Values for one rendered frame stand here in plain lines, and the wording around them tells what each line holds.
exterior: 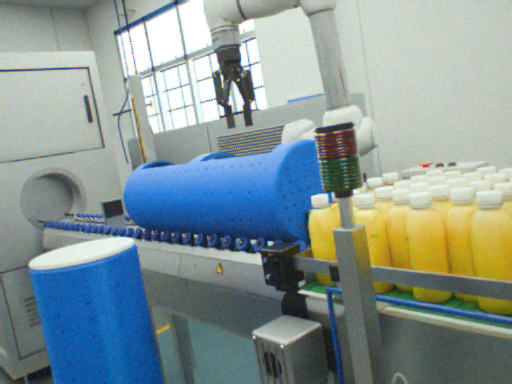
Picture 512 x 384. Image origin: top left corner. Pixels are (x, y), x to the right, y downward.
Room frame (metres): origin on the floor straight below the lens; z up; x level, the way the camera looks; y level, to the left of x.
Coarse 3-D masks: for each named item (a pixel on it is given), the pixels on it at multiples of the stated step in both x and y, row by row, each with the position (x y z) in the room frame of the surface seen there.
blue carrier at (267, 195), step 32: (192, 160) 1.58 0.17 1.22; (224, 160) 1.41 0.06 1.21; (256, 160) 1.28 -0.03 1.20; (288, 160) 1.21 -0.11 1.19; (128, 192) 1.81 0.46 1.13; (160, 192) 1.61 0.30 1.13; (192, 192) 1.46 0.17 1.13; (224, 192) 1.33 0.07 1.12; (256, 192) 1.22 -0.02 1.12; (288, 192) 1.20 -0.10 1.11; (320, 192) 1.27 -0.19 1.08; (160, 224) 1.69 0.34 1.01; (192, 224) 1.52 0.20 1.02; (224, 224) 1.37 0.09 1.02; (256, 224) 1.26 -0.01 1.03; (288, 224) 1.19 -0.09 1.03
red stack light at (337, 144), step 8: (352, 128) 0.70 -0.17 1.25; (320, 136) 0.70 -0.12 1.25; (328, 136) 0.69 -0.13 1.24; (336, 136) 0.69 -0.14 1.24; (344, 136) 0.69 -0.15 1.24; (352, 136) 0.70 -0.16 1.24; (320, 144) 0.71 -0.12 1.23; (328, 144) 0.69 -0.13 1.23; (336, 144) 0.69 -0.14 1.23; (344, 144) 0.69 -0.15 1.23; (352, 144) 0.69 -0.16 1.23; (320, 152) 0.71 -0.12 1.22; (328, 152) 0.70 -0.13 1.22; (336, 152) 0.69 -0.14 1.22; (344, 152) 0.69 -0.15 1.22; (352, 152) 0.69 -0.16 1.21
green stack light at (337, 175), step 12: (324, 168) 0.70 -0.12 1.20; (336, 168) 0.69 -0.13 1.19; (348, 168) 0.69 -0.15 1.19; (360, 168) 0.70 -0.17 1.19; (324, 180) 0.71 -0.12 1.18; (336, 180) 0.69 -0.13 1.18; (348, 180) 0.69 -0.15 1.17; (360, 180) 0.70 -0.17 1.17; (324, 192) 0.71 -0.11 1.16; (336, 192) 0.69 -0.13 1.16
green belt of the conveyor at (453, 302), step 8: (304, 288) 1.05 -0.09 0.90; (312, 288) 1.05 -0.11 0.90; (320, 288) 1.04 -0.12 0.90; (392, 288) 0.96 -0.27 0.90; (392, 296) 0.92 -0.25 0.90; (400, 296) 0.91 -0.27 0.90; (408, 296) 0.90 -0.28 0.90; (440, 304) 0.84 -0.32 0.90; (448, 304) 0.83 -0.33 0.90; (456, 304) 0.83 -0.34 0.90; (464, 304) 0.82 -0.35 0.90; (472, 304) 0.81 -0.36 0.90; (480, 312) 0.78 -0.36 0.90
